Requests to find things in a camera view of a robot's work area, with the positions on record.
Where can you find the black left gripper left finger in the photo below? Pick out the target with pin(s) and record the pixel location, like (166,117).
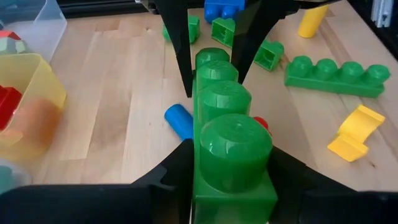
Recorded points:
(177,186)

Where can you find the red two-stud block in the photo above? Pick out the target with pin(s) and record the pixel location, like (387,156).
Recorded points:
(262,123)

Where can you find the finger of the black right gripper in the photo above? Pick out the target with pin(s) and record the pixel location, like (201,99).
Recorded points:
(178,37)
(255,28)

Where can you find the small clear plastic bin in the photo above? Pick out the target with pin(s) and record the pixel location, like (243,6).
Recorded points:
(46,28)

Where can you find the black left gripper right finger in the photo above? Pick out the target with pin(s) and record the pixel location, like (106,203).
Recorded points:
(289,186)

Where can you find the yellow plastic bin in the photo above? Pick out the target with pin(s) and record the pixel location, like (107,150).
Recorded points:
(34,74)

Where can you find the orange block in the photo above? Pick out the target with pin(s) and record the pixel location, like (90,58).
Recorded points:
(9,34)

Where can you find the yellow arch block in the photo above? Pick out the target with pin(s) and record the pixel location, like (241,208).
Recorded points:
(357,124)

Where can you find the green two-stud block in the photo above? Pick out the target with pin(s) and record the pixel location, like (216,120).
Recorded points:
(194,29)

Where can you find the blue cylinder block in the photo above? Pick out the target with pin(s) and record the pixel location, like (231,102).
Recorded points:
(178,121)

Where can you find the yellow cylinder block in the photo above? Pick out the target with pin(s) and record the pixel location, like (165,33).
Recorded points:
(311,23)

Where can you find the light green block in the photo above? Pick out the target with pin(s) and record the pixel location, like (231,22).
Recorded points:
(12,46)

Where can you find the long green four-stud block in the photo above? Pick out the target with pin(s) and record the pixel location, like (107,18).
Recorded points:
(335,84)
(233,149)
(269,56)

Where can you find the green cylinder block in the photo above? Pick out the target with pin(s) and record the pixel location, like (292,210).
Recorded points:
(6,180)

